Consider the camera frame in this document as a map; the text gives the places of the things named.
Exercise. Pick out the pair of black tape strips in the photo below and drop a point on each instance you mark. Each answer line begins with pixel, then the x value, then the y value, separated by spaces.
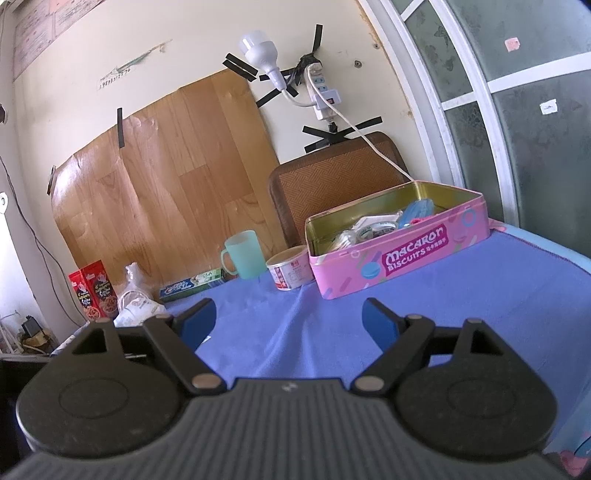
pixel 240 67

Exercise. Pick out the white knotted plastic bag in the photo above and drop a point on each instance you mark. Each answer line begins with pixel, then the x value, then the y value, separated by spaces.
pixel 136 300

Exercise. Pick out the pink window sticker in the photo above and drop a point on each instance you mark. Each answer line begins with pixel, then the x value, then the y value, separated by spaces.
pixel 512 44

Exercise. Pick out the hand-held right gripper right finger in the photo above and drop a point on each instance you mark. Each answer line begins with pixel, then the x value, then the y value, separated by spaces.
pixel 381 323

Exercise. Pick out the white window frame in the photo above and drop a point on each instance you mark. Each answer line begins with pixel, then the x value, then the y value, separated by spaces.
pixel 466 120

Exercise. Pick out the pink biscuit tin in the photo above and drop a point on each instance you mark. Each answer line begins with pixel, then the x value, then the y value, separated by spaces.
pixel 415 258

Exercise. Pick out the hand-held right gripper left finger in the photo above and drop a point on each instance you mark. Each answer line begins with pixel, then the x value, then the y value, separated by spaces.
pixel 198 323

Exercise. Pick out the white light bulb with socket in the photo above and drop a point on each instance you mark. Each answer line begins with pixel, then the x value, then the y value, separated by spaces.
pixel 261 50

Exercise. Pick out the blue tablecloth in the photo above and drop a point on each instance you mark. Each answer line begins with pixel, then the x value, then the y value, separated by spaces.
pixel 286 323

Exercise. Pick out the black tape strip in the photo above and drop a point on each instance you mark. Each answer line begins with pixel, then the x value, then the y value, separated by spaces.
pixel 121 128

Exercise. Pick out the black tape cross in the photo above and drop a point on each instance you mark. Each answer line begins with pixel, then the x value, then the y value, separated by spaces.
pixel 339 134

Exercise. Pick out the black power adapter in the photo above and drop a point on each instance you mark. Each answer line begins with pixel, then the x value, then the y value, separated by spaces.
pixel 32 327

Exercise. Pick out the blue green toothpaste box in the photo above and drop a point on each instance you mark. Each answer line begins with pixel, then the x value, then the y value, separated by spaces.
pixel 194 286

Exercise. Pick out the wood pattern vinyl sheet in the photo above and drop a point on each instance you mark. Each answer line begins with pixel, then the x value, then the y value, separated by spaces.
pixel 175 184

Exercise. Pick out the wall poster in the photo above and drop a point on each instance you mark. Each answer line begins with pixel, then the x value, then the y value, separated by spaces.
pixel 41 32

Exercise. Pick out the white window sticker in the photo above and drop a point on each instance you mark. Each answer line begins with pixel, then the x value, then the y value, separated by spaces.
pixel 549 107

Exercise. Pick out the white power strip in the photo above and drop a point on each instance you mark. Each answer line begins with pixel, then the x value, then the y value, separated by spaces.
pixel 323 92

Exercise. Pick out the white round tub red print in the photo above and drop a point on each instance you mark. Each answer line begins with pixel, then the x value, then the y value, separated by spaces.
pixel 291 272

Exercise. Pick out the light blue soft item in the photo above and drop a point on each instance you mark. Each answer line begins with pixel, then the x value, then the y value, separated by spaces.
pixel 418 210

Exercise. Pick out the teal plastic mug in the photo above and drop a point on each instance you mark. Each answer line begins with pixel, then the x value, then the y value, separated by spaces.
pixel 247 256

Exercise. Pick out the red snack box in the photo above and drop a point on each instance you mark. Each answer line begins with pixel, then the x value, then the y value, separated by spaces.
pixel 99 293

